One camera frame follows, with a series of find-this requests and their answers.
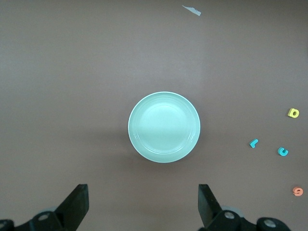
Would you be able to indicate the orange foam letter e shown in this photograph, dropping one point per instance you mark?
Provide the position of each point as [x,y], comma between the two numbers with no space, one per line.
[295,192]

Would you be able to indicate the green plate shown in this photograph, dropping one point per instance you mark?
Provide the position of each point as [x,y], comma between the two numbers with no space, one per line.
[163,127]

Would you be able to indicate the teal foam letter c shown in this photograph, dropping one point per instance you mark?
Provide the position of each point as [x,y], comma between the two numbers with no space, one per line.
[280,152]

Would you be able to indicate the yellow foam letter a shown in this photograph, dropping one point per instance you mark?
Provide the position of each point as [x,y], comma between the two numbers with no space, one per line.
[291,115]

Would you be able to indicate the brown table cover sheet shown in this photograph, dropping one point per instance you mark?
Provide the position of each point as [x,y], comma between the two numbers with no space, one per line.
[72,72]

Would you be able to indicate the teal foam letter r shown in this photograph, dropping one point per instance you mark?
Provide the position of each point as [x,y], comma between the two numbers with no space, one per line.
[253,144]

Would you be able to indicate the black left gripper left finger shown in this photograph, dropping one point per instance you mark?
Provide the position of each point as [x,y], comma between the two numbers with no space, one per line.
[69,211]

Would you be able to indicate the white paper scrap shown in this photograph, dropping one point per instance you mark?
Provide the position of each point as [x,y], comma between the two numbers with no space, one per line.
[191,10]

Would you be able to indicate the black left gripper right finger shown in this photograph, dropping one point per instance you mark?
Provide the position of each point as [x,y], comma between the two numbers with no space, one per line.
[211,211]

